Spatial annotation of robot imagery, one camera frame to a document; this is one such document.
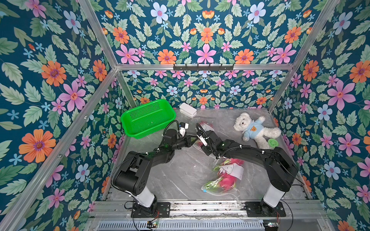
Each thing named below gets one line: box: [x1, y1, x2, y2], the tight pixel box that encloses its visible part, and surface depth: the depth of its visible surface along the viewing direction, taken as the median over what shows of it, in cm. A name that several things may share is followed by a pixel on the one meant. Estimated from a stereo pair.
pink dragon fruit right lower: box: [202, 172, 238, 193], surface depth 75 cm
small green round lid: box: [267, 138, 279, 149], surface depth 96 cm
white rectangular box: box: [179, 102, 198, 119], surface depth 117 cm
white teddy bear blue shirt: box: [233, 112, 281, 149], surface depth 100 cm
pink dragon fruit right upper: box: [222, 157, 245, 167], surface depth 83 cm
